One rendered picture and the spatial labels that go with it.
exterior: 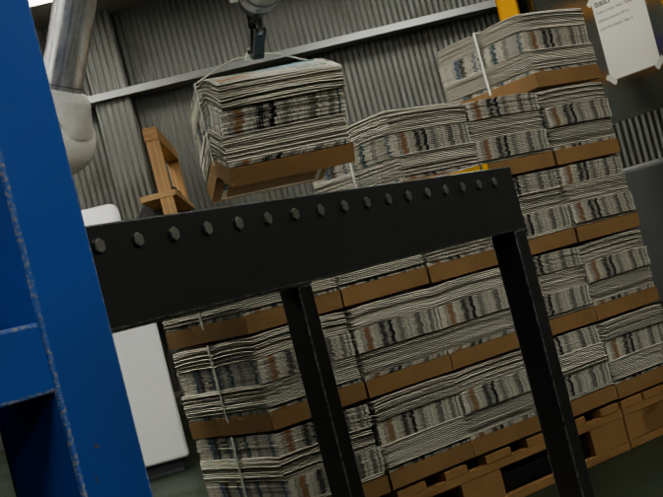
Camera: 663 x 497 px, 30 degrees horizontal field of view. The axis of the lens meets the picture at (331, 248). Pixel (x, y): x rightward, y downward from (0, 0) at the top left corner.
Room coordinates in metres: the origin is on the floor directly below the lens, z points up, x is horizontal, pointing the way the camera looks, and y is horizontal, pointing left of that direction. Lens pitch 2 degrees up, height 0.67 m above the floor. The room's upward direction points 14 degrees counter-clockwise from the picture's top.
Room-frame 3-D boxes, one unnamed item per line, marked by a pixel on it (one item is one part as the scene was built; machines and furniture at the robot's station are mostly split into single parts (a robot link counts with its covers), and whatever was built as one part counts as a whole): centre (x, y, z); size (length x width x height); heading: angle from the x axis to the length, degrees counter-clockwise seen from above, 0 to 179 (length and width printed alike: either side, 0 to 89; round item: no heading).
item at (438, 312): (3.34, -0.11, 0.42); 1.17 x 0.39 x 0.83; 127
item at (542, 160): (3.60, -0.45, 0.86); 0.38 x 0.29 x 0.04; 36
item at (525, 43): (3.78, -0.69, 0.65); 0.39 x 0.30 x 1.29; 37
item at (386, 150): (3.42, -0.22, 0.95); 0.38 x 0.29 x 0.23; 38
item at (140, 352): (6.01, 1.21, 0.66); 0.67 x 0.61 x 1.31; 7
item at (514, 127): (3.60, -0.45, 0.95); 0.38 x 0.29 x 0.23; 36
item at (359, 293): (3.34, -0.11, 0.40); 1.16 x 0.38 x 0.51; 127
